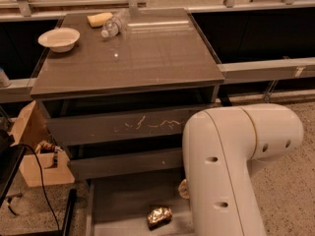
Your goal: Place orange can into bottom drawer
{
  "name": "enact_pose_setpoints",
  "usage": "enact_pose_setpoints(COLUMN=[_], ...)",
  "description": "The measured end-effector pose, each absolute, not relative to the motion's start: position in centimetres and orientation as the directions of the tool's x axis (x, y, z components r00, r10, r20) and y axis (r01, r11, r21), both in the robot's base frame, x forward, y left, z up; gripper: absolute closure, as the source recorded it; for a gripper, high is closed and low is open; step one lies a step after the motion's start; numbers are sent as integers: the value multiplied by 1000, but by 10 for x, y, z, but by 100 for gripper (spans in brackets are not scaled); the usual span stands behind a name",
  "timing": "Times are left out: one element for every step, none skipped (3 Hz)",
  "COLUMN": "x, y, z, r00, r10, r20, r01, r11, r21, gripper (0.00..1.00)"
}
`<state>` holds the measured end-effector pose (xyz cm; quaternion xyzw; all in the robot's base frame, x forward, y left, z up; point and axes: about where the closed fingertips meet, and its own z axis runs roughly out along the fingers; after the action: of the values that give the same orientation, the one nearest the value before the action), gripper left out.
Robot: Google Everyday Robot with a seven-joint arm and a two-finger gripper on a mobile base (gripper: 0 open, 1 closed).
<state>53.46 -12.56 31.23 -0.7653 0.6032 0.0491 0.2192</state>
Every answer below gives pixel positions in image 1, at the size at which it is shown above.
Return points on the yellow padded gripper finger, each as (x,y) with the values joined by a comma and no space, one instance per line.
(183,190)

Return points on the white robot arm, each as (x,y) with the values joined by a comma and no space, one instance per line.
(222,147)

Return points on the middle grey drawer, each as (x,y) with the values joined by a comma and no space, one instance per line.
(106,166)

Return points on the grey drawer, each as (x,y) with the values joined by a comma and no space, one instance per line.
(106,166)
(120,126)
(119,205)

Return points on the bottom grey drawer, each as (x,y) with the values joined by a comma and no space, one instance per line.
(119,205)

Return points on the grey drawer cabinet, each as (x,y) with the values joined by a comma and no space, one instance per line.
(160,60)

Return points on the top grey drawer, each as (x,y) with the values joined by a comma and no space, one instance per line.
(120,126)

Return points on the black floor stand bar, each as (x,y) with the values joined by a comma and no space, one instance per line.
(69,212)

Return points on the cardboard box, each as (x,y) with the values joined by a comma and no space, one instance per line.
(49,164)

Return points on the black equipment at left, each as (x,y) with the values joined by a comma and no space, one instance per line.
(10,159)

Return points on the clear plastic water bottle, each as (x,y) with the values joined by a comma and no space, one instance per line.
(115,24)

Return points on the yellow sponge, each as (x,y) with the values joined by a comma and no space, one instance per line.
(98,20)

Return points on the white bowl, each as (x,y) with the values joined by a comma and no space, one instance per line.
(59,40)

